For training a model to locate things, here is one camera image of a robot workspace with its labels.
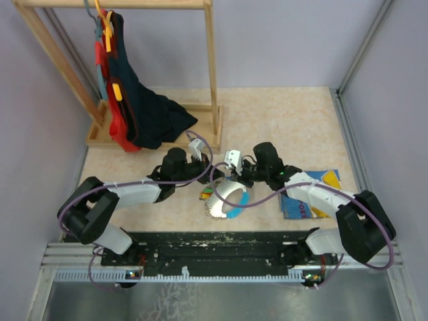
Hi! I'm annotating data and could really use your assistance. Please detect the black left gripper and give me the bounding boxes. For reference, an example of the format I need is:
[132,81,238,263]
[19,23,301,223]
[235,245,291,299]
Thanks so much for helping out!
[174,152,225,185]

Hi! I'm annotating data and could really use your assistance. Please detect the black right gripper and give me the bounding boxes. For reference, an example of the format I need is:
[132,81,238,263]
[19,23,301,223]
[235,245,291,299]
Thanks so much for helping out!
[231,159,270,189]

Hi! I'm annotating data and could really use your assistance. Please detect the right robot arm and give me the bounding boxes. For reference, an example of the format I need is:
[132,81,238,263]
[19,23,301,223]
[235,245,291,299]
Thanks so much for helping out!
[224,142,397,269]

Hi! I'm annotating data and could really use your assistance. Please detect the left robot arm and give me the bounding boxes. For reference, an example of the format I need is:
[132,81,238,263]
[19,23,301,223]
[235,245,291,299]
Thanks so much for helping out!
[57,148,213,265]

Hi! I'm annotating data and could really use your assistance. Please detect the wooden clothes rack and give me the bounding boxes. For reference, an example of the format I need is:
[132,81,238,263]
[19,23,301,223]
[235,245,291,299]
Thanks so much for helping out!
[13,1,223,154]

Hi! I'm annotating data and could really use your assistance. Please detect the blue yellow booklet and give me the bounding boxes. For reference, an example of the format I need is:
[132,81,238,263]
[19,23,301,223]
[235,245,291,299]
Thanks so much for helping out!
[280,169,345,219]

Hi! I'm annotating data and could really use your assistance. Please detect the dark navy garment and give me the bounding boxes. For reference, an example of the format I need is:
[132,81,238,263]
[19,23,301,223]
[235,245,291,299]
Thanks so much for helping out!
[107,12,198,150]

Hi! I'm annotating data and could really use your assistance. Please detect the red garment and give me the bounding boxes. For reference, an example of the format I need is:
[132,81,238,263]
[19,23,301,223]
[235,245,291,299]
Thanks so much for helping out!
[94,9,143,153]

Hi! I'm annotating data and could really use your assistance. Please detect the yellow hanger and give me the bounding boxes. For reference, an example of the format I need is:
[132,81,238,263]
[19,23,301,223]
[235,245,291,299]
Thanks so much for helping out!
[95,1,114,90]

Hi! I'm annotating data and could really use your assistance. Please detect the teal hanger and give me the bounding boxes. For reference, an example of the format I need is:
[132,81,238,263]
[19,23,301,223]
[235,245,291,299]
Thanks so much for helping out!
[84,0,108,101]

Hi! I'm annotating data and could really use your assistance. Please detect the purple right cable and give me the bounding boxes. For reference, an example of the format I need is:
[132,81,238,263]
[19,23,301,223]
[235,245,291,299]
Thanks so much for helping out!
[209,161,395,290]

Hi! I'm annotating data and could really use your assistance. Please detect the purple cable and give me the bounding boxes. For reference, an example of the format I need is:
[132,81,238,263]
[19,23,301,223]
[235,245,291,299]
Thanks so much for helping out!
[58,130,215,294]
[209,161,395,290]

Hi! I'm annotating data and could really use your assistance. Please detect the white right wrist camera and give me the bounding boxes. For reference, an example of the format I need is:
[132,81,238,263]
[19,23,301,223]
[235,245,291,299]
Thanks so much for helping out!
[224,150,243,176]

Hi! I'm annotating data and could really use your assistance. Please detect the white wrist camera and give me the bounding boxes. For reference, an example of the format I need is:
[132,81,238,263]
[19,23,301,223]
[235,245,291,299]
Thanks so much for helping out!
[188,138,205,161]
[224,150,243,176]

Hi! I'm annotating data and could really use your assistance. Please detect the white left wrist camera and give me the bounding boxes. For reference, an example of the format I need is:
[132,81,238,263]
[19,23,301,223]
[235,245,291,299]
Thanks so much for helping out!
[188,138,205,161]

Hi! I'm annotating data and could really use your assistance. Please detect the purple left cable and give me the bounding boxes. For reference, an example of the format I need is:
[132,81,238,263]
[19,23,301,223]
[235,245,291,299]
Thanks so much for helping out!
[58,130,215,294]

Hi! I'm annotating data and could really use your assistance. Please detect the aluminium corner rail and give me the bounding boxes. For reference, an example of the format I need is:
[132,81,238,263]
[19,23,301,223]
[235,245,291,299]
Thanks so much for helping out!
[335,0,395,98]

